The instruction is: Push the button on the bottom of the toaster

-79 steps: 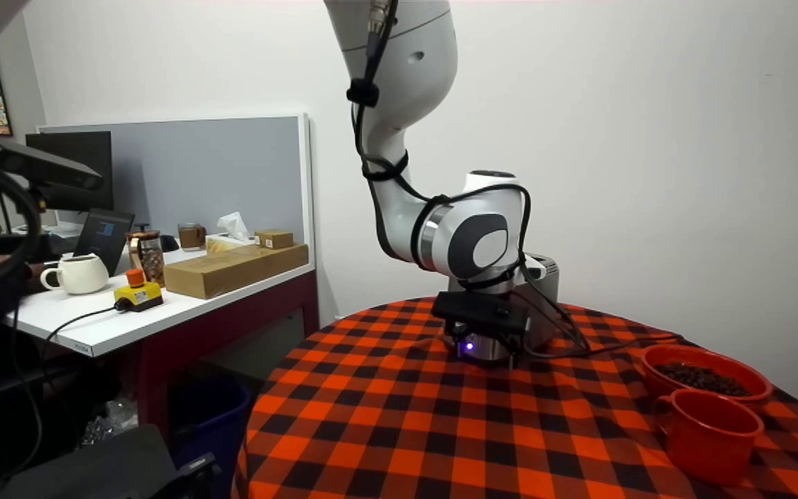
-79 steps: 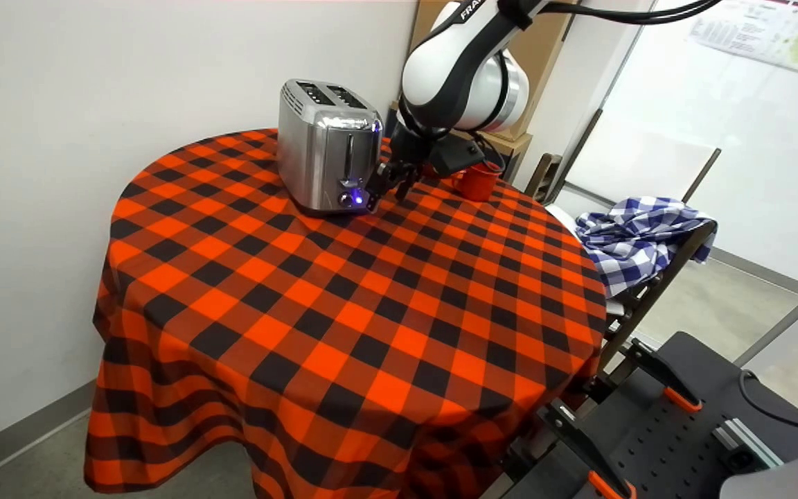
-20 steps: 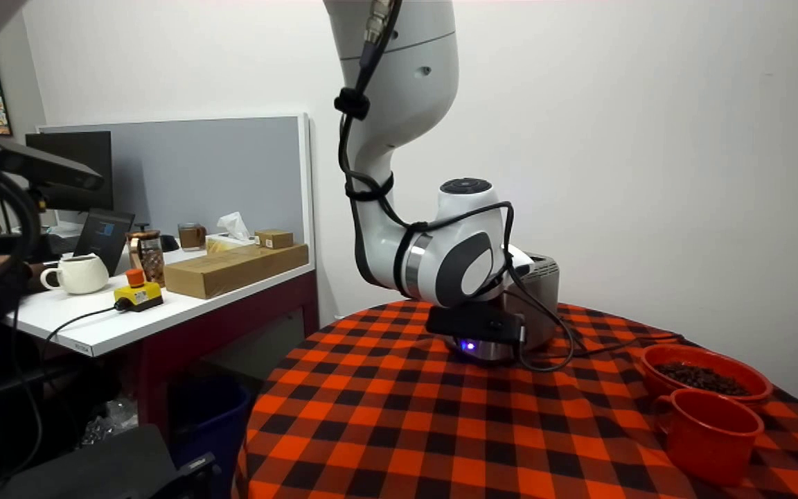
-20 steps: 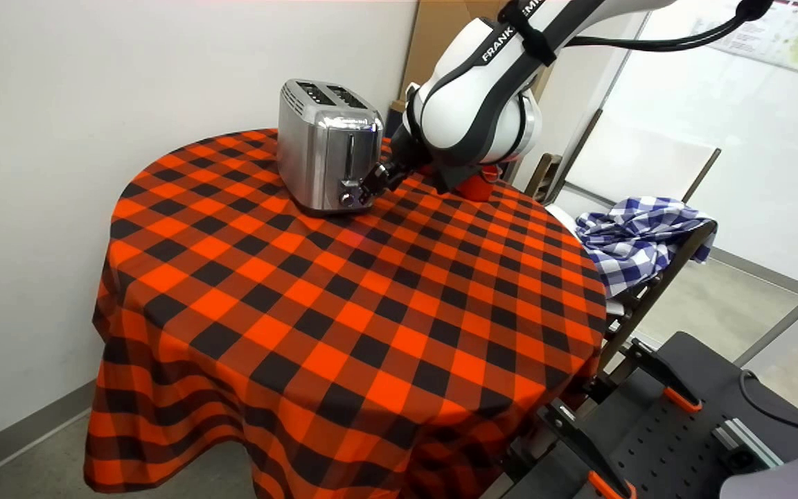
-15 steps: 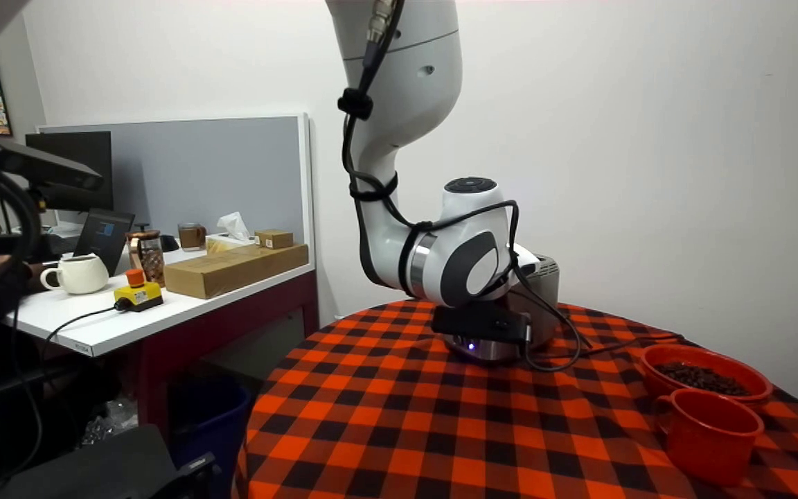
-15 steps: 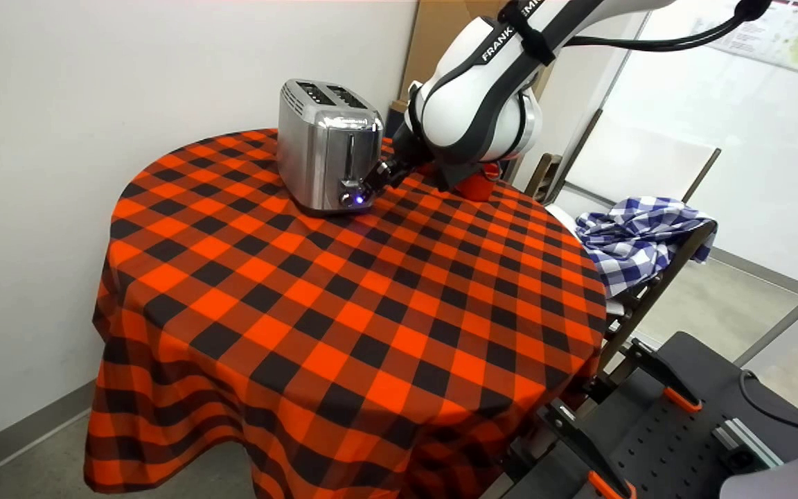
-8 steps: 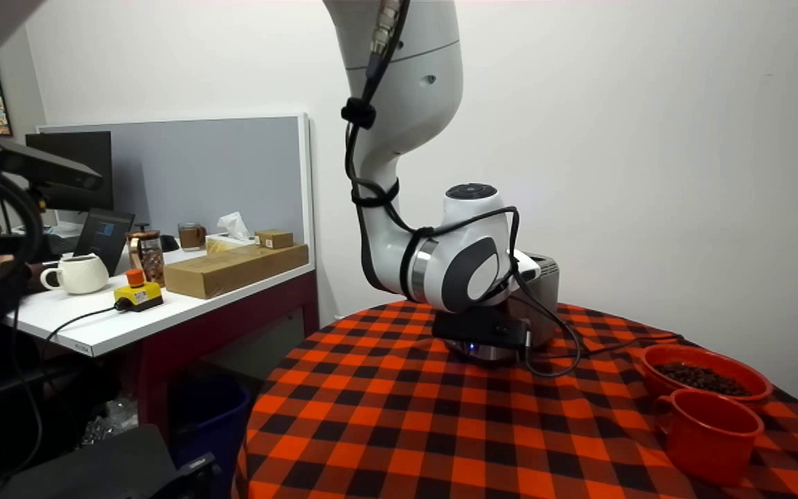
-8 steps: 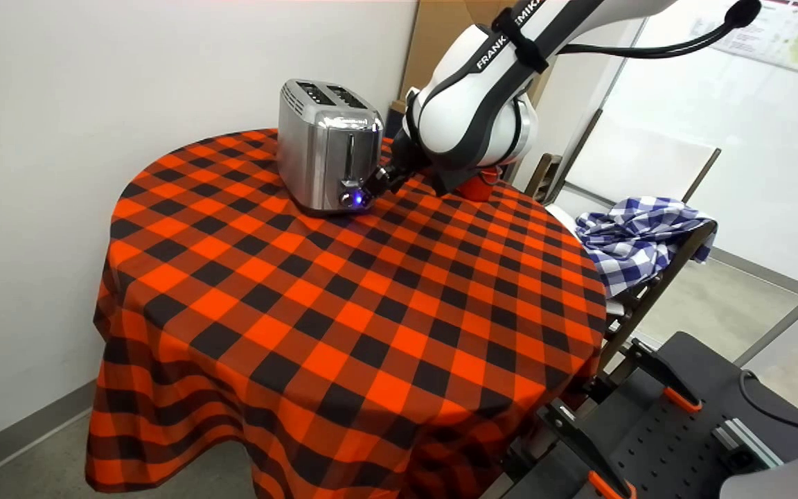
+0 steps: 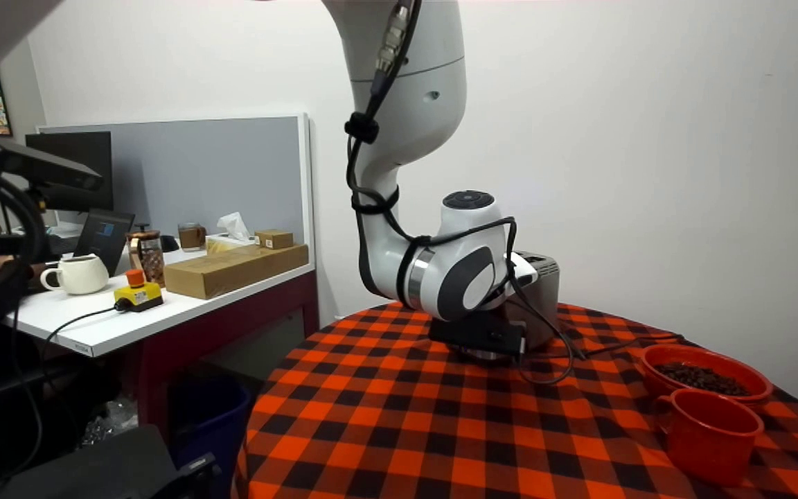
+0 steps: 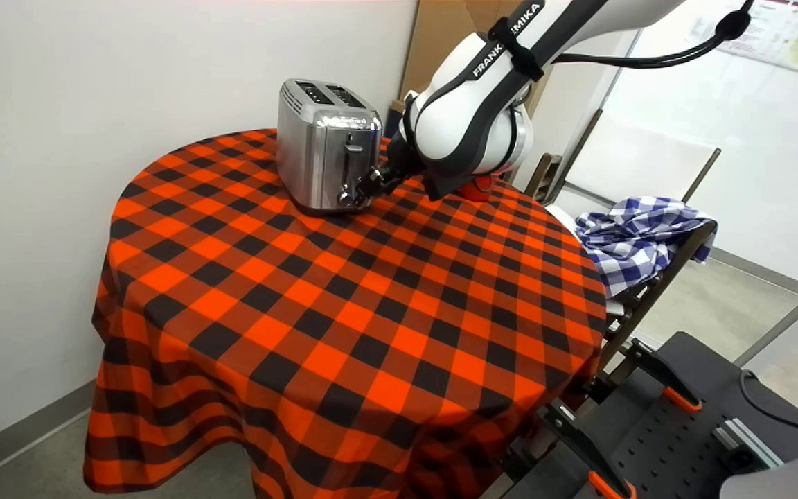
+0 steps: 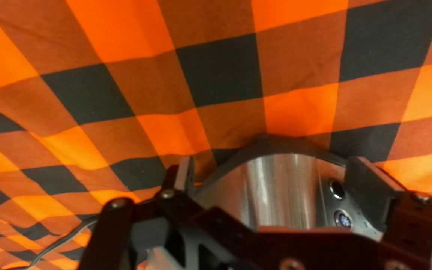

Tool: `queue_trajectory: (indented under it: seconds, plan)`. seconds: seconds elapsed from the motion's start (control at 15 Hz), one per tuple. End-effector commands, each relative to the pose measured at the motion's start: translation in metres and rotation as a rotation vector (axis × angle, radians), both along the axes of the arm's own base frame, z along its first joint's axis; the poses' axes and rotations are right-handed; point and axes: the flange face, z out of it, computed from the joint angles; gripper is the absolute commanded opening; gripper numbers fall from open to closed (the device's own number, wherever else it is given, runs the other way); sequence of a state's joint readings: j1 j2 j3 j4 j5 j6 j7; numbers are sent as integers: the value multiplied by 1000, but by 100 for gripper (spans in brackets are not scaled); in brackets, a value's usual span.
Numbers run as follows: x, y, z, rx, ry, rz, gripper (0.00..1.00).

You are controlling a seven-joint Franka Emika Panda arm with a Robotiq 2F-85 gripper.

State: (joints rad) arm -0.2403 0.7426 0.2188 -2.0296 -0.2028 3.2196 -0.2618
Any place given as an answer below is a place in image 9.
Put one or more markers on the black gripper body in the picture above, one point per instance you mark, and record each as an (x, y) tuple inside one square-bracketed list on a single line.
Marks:
[(477, 336)]

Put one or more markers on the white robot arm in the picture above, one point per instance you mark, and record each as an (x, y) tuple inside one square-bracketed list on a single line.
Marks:
[(409, 84)]

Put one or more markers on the yellow emergency stop button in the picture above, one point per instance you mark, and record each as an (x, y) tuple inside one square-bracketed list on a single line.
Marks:
[(140, 296)]

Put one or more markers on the orange black plaid tablecloth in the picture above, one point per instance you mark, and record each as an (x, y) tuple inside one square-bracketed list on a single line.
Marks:
[(471, 426)]

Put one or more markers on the small wooden box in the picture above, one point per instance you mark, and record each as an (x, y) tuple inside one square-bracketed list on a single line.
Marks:
[(275, 239), (193, 236)]

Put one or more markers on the red bowl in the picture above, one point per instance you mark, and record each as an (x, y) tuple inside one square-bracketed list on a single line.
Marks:
[(706, 375)]

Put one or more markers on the flat cardboard box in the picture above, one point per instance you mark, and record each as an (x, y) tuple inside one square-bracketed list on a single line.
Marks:
[(235, 271)]

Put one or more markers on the red cup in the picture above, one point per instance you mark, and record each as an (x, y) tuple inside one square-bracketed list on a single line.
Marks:
[(714, 440)]

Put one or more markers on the tissue box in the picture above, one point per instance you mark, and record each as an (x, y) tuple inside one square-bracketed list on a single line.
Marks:
[(232, 239)]

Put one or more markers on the blue waste bin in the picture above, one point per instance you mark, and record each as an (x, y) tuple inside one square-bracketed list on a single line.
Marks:
[(211, 418)]

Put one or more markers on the grey desk partition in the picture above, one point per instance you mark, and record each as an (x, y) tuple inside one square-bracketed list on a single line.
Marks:
[(215, 170)]

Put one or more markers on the white top desk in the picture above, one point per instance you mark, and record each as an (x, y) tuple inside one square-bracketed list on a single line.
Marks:
[(95, 328)]

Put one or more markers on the dark open laptop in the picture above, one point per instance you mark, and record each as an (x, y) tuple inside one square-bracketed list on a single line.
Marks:
[(104, 236)]

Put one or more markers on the white ceramic teapot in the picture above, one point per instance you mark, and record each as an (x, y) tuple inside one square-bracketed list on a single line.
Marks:
[(79, 276)]

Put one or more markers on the black computer monitor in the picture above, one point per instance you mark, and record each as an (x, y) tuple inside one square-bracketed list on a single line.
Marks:
[(85, 153)]

